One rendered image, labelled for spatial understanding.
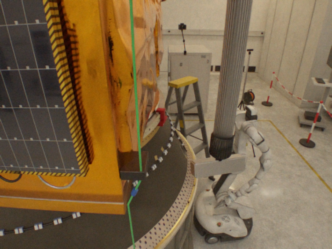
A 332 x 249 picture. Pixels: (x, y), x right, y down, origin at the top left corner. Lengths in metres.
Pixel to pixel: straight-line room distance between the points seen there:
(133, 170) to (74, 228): 0.61
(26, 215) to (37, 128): 0.65
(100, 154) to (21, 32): 0.31
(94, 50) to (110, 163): 0.28
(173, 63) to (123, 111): 4.26
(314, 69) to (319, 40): 0.72
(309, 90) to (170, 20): 5.22
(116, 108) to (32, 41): 0.22
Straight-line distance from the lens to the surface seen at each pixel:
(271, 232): 3.04
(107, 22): 0.48
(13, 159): 0.63
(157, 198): 1.30
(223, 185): 2.33
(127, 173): 0.59
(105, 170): 0.59
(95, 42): 0.46
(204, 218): 2.50
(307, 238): 3.18
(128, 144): 0.59
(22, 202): 0.82
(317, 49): 6.50
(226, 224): 2.48
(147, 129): 1.20
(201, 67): 4.84
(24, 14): 0.46
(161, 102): 1.52
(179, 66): 4.79
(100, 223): 1.15
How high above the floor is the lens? 2.29
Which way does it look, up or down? 28 degrees down
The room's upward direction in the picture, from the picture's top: straight up
